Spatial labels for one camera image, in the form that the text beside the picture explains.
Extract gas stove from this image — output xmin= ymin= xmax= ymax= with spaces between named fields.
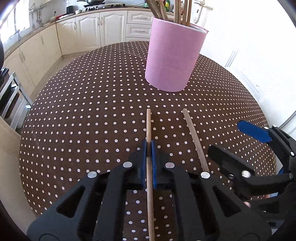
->
xmin=74 ymin=3 xmax=127 ymax=13

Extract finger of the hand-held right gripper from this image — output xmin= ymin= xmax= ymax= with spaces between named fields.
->
xmin=237 ymin=120 xmax=296 ymax=173
xmin=208 ymin=145 xmax=293 ymax=198

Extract pink cylindrical holder cup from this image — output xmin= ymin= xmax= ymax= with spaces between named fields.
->
xmin=145 ymin=17 xmax=208 ymax=92

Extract white panel door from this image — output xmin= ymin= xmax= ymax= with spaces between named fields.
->
xmin=188 ymin=0 xmax=296 ymax=130

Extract barred kitchen window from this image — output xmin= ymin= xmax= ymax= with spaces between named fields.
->
xmin=0 ymin=0 xmax=31 ymax=37

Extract ornate door handle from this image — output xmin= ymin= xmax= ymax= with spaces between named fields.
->
xmin=193 ymin=0 xmax=213 ymax=24

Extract metal shelf rack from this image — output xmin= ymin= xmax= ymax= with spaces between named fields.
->
xmin=0 ymin=68 xmax=34 ymax=130

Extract brown polka dot tablecloth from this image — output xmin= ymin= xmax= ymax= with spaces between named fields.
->
xmin=20 ymin=41 xmax=278 ymax=241

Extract group of condiment bottles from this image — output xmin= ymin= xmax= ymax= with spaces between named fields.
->
xmin=162 ymin=0 xmax=174 ymax=12

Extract hanging utensil rack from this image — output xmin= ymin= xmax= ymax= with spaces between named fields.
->
xmin=29 ymin=6 xmax=45 ymax=27

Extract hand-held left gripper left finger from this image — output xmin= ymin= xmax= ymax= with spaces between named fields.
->
xmin=26 ymin=140 xmax=148 ymax=241

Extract beige side cabinet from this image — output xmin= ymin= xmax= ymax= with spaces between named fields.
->
xmin=0 ymin=116 xmax=31 ymax=209

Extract steel wok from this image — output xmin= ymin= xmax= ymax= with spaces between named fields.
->
xmin=77 ymin=0 xmax=106 ymax=6

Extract cream lower kitchen cabinets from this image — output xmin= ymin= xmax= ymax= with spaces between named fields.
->
xmin=3 ymin=9 xmax=176 ymax=93

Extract wooden chopstick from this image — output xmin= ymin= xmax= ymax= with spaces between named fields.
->
xmin=182 ymin=108 xmax=210 ymax=174
xmin=146 ymin=109 xmax=156 ymax=241

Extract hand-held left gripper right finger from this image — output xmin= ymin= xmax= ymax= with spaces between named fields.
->
xmin=152 ymin=140 xmax=272 ymax=241

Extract bundle of wooden chopsticks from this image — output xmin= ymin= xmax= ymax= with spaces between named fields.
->
xmin=146 ymin=0 xmax=193 ymax=27

